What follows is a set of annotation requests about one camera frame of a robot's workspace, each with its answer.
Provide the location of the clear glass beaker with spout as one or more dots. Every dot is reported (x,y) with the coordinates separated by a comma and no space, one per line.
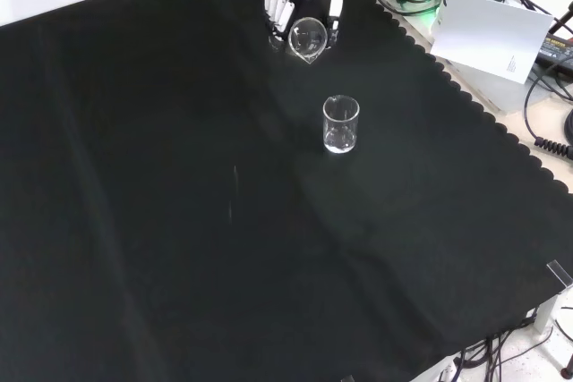
(308,39)

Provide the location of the pale board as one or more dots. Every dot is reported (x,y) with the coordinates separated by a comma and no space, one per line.
(488,37)

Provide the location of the clear glass rod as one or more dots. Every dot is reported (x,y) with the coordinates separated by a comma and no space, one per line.
(234,185)

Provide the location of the black bench cloth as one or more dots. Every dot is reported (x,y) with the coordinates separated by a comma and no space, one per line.
(179,221)

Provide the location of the black power adapter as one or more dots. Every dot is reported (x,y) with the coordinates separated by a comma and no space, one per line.
(557,46)

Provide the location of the grey tape strip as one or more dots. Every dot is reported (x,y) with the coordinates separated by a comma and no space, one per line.
(559,272)

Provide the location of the white bench leg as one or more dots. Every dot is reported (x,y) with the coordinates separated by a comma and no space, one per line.
(544,315)

